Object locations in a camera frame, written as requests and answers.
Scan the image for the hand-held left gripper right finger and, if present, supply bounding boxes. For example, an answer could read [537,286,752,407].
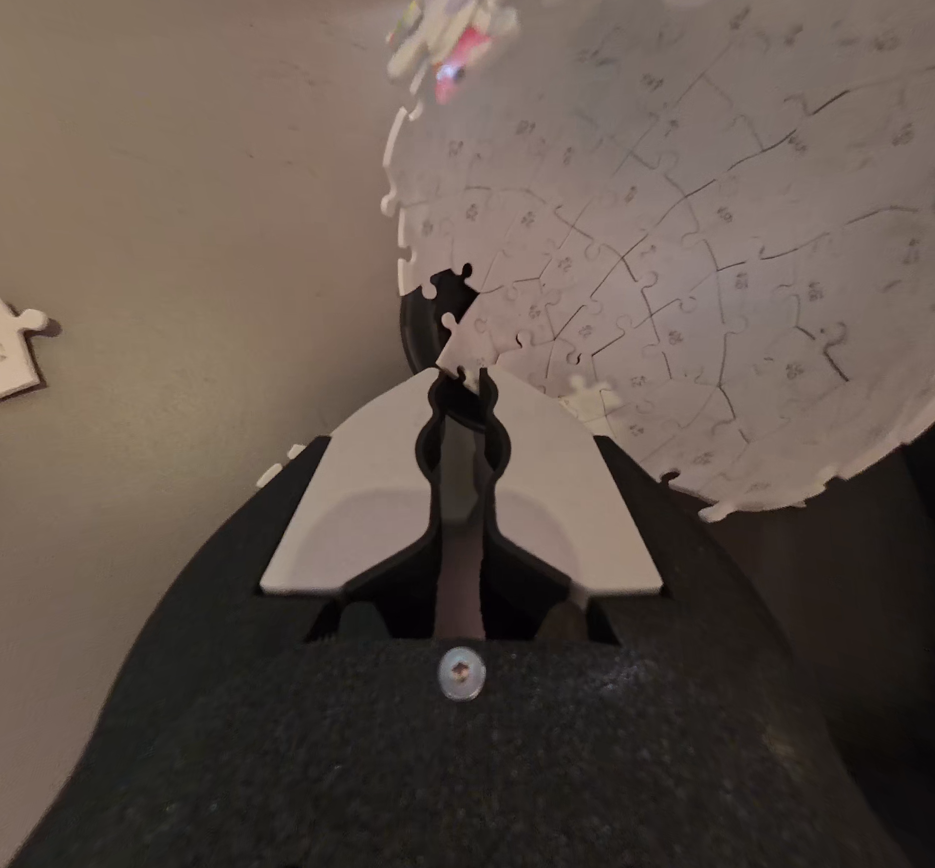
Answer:
[476,369,664,639]

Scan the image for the partly built puzzle ball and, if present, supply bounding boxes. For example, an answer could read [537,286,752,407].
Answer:
[380,0,935,524]

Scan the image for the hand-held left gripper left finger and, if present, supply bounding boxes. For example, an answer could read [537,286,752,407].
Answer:
[259,369,447,639]

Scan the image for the white puzzle piece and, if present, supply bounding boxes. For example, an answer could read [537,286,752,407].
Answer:
[0,298,50,399]
[256,443,308,489]

